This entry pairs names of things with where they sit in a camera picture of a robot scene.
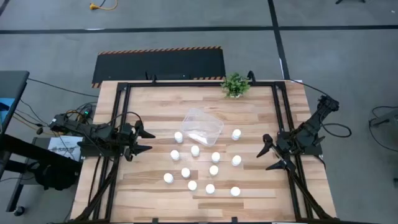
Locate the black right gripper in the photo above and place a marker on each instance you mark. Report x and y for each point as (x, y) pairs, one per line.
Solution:
(284, 144)

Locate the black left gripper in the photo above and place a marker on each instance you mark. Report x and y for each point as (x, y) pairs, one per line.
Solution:
(128, 135)

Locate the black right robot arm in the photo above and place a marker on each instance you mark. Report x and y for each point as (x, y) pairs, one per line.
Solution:
(311, 127)

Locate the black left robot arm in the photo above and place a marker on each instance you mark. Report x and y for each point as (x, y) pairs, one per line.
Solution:
(99, 132)

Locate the clear plastic basket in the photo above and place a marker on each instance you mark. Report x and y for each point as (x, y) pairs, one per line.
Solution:
(202, 124)

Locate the white printed box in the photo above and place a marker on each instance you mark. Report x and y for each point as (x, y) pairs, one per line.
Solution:
(63, 146)

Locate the black floor mat striped edges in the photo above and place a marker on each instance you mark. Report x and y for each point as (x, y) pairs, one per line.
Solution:
(155, 65)

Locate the green plant in white pot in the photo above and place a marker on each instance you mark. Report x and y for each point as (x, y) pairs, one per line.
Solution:
(235, 84)

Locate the black table clamp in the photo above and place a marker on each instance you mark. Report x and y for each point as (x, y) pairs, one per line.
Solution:
(251, 75)

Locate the black bag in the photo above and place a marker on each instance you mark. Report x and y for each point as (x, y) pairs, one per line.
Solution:
(53, 179)

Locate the blue box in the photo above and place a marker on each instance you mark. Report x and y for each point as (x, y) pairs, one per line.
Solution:
(6, 107)

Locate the grey-topped black desk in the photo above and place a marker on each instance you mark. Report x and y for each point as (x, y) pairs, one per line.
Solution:
(12, 84)

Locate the black caster wheel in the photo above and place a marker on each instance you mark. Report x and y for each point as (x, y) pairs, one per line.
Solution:
(19, 211)

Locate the black aluminium table frame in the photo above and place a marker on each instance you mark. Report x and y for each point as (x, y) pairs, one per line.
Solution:
(186, 84)

